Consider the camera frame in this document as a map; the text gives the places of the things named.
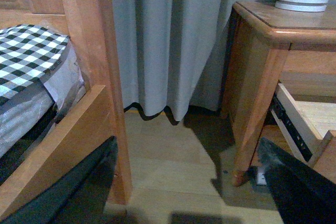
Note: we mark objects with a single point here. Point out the grey curtain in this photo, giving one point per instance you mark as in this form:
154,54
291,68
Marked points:
172,53

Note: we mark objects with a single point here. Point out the white floor power socket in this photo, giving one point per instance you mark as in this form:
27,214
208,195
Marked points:
260,176

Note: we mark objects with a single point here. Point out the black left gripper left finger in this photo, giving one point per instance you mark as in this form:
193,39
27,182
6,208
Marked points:
78,196

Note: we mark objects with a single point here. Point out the plastic wrapped mattress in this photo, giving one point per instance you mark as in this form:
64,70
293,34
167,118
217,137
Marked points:
63,88

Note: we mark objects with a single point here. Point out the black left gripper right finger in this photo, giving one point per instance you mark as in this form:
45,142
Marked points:
301,194

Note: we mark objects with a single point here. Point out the black white checkered sheet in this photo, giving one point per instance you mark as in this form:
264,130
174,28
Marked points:
28,52

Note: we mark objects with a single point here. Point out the wooden bed frame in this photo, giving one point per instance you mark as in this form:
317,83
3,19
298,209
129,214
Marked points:
98,115

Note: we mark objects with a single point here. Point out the wooden drawer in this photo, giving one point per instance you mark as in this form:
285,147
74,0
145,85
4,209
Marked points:
307,122

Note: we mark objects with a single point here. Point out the wooden nightstand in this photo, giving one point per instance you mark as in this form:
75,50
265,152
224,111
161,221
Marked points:
271,46

